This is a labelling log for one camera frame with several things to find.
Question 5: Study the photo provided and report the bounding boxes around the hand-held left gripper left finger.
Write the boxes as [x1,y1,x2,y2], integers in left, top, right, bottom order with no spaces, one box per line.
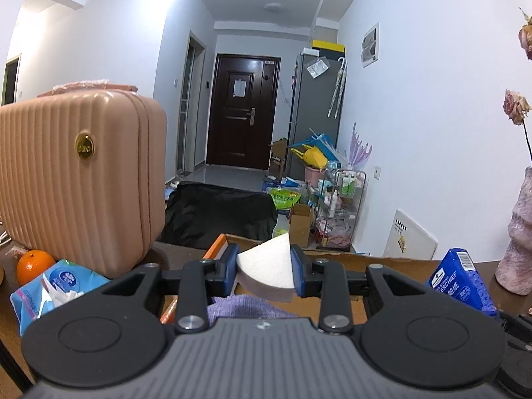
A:
[93,244,240,334]

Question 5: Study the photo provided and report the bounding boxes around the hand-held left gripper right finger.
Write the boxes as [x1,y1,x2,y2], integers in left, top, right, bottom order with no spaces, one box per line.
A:
[291,244,435,335]

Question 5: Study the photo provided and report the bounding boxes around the white wedge sponge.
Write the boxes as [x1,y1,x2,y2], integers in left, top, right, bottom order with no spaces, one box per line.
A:
[236,233,297,304]

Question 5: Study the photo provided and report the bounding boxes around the purple fluffy towel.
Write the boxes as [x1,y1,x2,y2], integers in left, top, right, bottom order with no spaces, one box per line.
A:
[206,294,300,327]

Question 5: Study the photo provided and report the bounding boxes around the blue pocket tissue packet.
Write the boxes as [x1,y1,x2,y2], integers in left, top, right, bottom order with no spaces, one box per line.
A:
[426,248,498,319]

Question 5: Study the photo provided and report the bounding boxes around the blue soft tissue pack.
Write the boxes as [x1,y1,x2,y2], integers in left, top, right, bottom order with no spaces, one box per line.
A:
[9,259,112,337]

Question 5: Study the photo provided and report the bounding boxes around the small cardboard floor box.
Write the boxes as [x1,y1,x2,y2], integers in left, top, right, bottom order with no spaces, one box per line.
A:
[288,203,315,248]

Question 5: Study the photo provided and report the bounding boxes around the green printed bag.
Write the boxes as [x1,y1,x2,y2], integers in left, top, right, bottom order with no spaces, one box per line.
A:
[268,187,303,212]

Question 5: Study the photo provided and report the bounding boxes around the pink bucket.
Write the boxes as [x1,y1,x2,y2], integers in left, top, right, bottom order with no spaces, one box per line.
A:
[304,164,329,186]

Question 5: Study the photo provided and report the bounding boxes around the pink textured vase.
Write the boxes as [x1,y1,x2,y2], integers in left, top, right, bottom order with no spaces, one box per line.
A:
[494,166,532,296]

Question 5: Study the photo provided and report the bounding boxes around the open cardboard floor box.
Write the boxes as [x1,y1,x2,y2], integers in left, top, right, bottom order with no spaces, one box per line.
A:
[268,138,288,179]

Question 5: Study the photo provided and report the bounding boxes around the white leaning board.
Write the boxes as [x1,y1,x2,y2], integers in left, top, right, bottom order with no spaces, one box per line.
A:
[382,209,438,260]

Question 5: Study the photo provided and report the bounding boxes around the blue and yellow bags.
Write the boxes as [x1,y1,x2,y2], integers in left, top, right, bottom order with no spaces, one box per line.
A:
[290,133,339,167]

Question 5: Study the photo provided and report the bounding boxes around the purple feather decoration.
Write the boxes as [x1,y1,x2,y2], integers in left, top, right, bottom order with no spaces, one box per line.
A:
[348,122,372,171]

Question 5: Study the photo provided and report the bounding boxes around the dark brown entrance door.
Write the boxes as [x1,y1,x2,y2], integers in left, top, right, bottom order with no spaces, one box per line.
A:
[206,53,281,171]

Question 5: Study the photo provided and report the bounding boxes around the grey refrigerator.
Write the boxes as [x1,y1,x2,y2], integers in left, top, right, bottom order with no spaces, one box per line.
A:
[287,50,347,179]

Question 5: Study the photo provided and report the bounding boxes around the grey framed door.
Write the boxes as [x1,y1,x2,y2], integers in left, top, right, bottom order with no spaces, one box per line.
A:
[177,30,206,174]

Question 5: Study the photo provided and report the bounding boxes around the pink ribbed suitcase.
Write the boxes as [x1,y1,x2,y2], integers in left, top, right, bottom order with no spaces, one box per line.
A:
[0,89,168,279]

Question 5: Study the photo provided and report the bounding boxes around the hanging folded umbrellas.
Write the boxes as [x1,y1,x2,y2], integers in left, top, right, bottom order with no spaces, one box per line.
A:
[328,57,347,119]

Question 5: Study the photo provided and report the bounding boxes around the orange fruit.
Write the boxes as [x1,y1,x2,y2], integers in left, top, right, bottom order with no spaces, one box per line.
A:
[16,250,57,287]

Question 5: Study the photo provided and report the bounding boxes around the plastic bag on refrigerator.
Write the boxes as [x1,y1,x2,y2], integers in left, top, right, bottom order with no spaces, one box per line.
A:
[305,58,331,77]

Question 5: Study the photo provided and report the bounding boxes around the yellow and black box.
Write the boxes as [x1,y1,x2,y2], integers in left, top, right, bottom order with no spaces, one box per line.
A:
[312,39,346,55]

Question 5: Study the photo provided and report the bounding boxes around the pink fuzzy cloth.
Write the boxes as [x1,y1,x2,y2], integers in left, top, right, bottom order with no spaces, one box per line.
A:
[37,79,138,98]

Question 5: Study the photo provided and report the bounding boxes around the metal wire cart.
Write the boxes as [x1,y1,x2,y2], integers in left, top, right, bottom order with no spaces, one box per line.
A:
[318,169,367,250]

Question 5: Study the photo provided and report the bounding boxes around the white wall panel box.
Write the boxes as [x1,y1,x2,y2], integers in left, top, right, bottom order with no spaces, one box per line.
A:
[361,23,380,68]

